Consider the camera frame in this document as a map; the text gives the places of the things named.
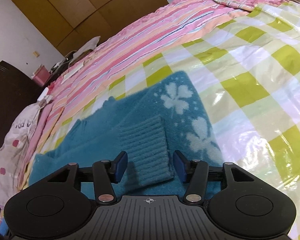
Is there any pink box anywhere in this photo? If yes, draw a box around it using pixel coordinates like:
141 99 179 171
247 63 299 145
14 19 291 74
31 65 52 87

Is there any white printed pillow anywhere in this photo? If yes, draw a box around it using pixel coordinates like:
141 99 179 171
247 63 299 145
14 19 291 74
0 102 53 205

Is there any beige floral folded cloth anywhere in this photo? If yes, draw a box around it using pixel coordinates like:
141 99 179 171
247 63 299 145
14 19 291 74
206 0 256 12

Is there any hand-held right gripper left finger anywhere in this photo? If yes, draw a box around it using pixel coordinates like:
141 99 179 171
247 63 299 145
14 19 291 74
47 151 129 205

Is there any wooden wardrobe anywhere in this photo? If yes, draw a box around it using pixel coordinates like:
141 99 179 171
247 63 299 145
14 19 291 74
1 0 220 56

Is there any white paper sheet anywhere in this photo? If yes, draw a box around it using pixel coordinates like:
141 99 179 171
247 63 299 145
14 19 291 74
62 62 85 83

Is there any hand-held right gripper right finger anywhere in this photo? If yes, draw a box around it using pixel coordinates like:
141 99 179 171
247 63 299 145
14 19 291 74
173 150 255 204

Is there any dark wooden cabinet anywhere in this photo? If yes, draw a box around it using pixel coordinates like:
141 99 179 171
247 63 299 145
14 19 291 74
0 60 44 165

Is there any pink striped bedsheet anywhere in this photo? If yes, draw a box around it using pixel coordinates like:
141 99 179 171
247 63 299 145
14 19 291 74
15 0 243 195

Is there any teal floral sweater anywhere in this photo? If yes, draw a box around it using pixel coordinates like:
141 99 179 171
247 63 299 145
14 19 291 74
29 70 224 201

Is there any dark bag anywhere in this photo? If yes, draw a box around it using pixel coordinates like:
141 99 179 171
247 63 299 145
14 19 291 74
50 51 77 73

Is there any green checked plastic sheet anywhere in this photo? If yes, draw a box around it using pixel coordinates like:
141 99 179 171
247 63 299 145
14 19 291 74
47 1 300 240

